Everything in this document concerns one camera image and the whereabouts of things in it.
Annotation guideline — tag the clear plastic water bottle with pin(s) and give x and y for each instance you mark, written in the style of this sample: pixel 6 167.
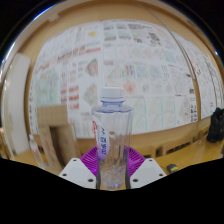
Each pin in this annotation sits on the clear plastic water bottle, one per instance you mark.
pixel 111 133

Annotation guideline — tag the paper posters group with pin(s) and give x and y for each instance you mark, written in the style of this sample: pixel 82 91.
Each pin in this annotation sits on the paper posters group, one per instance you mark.
pixel 143 73

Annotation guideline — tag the black bag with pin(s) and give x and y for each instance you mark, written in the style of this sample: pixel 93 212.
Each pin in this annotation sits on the black bag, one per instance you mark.
pixel 216 126

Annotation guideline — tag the wooden slotted wall rail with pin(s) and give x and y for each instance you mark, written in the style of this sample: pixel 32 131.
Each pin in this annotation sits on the wooden slotted wall rail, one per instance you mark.
pixel 173 148

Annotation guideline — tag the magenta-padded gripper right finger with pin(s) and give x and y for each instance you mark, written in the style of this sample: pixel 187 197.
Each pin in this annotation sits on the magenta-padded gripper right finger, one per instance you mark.
pixel 145 171

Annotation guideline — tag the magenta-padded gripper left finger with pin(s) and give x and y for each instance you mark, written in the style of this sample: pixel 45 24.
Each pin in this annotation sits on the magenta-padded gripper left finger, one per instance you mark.
pixel 80 171

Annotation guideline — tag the small black yellow device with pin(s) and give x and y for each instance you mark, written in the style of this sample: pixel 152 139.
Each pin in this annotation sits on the small black yellow device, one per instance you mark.
pixel 172 168

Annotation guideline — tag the small red-labelled plastic bottle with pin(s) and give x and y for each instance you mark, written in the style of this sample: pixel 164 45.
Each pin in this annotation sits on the small red-labelled plastic bottle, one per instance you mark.
pixel 36 151

